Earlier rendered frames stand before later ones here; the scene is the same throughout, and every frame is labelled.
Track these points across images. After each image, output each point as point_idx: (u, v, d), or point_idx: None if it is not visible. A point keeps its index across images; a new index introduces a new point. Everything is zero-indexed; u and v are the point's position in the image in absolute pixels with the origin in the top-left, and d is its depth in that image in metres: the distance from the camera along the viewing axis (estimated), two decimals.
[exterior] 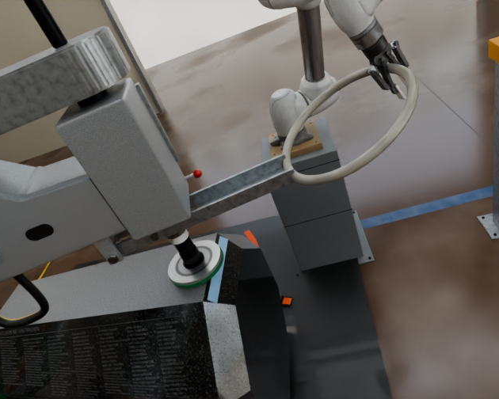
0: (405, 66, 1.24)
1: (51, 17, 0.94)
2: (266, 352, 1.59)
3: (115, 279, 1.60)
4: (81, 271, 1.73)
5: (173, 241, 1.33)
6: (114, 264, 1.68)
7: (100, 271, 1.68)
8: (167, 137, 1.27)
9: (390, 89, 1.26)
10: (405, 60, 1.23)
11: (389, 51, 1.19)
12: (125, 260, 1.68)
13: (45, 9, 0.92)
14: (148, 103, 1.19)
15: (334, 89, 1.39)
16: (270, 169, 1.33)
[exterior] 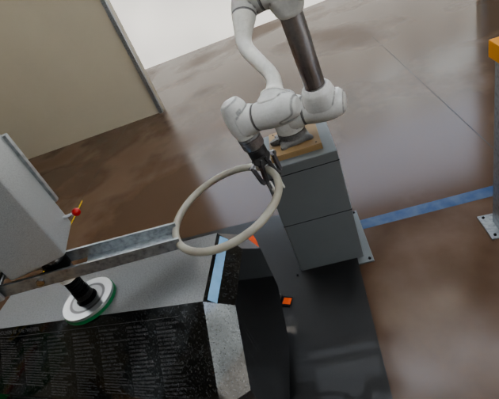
0: (279, 169, 1.57)
1: None
2: (266, 352, 1.59)
3: (115, 279, 1.60)
4: None
5: (61, 282, 1.42)
6: None
7: (100, 271, 1.68)
8: (43, 180, 1.36)
9: (266, 184, 1.59)
10: (279, 165, 1.57)
11: (267, 157, 1.51)
12: None
13: None
14: (17, 151, 1.29)
15: (226, 174, 1.67)
16: (161, 233, 1.54)
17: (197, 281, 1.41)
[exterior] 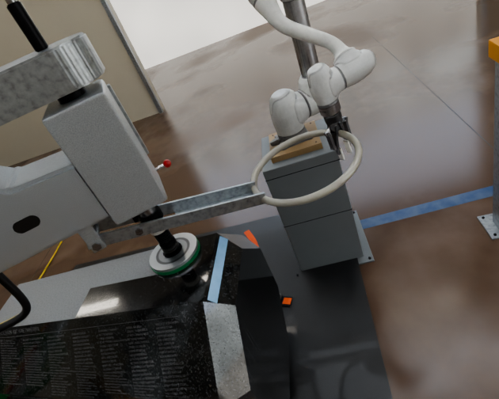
0: None
1: (34, 24, 1.07)
2: (266, 352, 1.59)
3: (115, 279, 1.60)
4: (81, 271, 1.73)
5: (154, 232, 1.47)
6: (114, 264, 1.68)
7: (100, 271, 1.68)
8: (137, 132, 1.42)
9: (335, 150, 1.71)
10: (349, 131, 1.70)
11: (341, 123, 1.65)
12: (125, 260, 1.68)
13: (28, 17, 1.06)
14: (119, 101, 1.34)
15: (294, 141, 1.78)
16: (241, 191, 1.62)
17: (197, 281, 1.41)
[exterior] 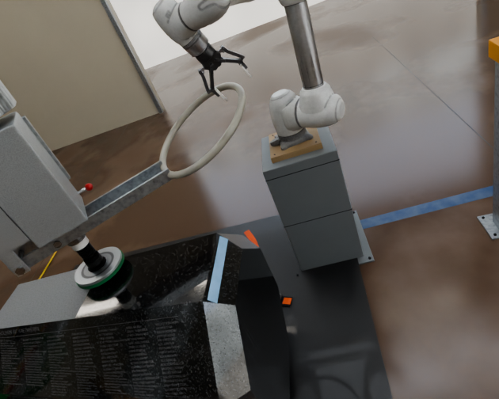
0: (241, 58, 1.48)
1: None
2: (266, 352, 1.59)
3: (115, 279, 1.60)
4: None
5: (75, 247, 1.52)
6: None
7: None
8: (57, 159, 1.50)
9: (213, 92, 1.54)
10: (238, 55, 1.46)
11: (216, 58, 1.44)
12: (125, 260, 1.68)
13: None
14: (36, 131, 1.42)
15: (192, 108, 1.77)
16: (151, 174, 1.64)
17: (197, 281, 1.41)
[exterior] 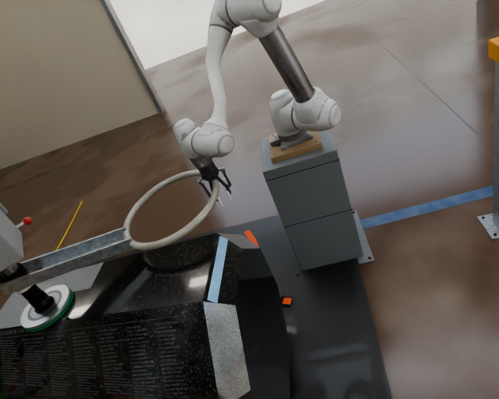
0: (229, 185, 1.73)
1: None
2: (266, 352, 1.59)
3: (115, 279, 1.60)
4: (81, 271, 1.73)
5: (18, 290, 1.48)
6: (114, 264, 1.68)
7: (100, 271, 1.68)
8: None
9: None
10: (228, 181, 1.72)
11: (215, 174, 1.68)
12: (125, 260, 1.68)
13: None
14: None
15: (166, 183, 1.89)
16: (112, 238, 1.68)
17: (197, 281, 1.41)
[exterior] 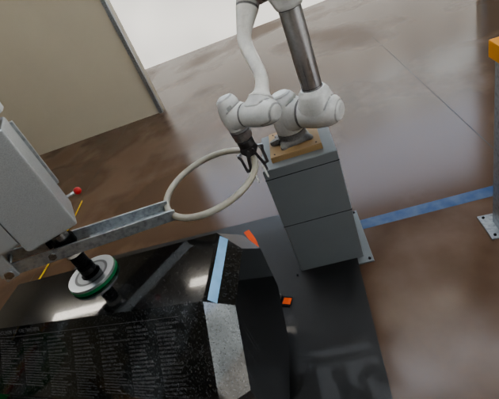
0: (266, 161, 1.79)
1: None
2: (266, 352, 1.59)
3: (115, 279, 1.60)
4: None
5: (69, 256, 1.55)
6: None
7: None
8: (45, 164, 1.51)
9: (250, 172, 1.81)
10: (266, 157, 1.78)
11: (253, 150, 1.73)
12: (125, 260, 1.68)
13: None
14: (23, 136, 1.43)
15: (203, 161, 1.95)
16: (154, 210, 1.74)
17: (197, 281, 1.41)
